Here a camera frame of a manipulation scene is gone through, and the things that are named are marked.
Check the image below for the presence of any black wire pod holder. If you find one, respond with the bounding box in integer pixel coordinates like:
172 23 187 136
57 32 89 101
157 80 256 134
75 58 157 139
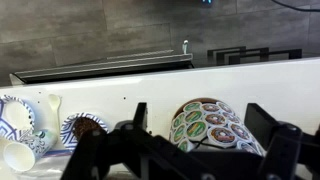
169 98 265 156

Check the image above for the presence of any white plastic spoon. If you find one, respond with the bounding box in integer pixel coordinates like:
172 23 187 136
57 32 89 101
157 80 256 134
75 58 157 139
48 94 61 133

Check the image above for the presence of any large blue patterned plate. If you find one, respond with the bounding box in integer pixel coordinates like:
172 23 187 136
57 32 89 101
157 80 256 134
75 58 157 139
0 95 35 141

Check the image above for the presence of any small patterned plate with coffee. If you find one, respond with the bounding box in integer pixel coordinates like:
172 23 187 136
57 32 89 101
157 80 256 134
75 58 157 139
60 112 108 152

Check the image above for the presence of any black floor rack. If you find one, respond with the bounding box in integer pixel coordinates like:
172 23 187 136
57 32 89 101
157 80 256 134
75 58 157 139
207 46 303 66

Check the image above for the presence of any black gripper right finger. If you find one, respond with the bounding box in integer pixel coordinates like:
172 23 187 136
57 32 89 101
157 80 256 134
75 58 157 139
244 103 320 180

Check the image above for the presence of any patterned paper cup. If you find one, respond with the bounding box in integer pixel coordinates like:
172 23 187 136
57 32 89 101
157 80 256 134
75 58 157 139
3 129 57 172

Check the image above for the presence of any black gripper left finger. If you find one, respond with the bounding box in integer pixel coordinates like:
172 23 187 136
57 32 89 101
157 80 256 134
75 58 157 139
61 102 152 180

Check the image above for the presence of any clear plastic zip bag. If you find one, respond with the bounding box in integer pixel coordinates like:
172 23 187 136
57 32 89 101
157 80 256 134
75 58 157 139
0 150 73 180

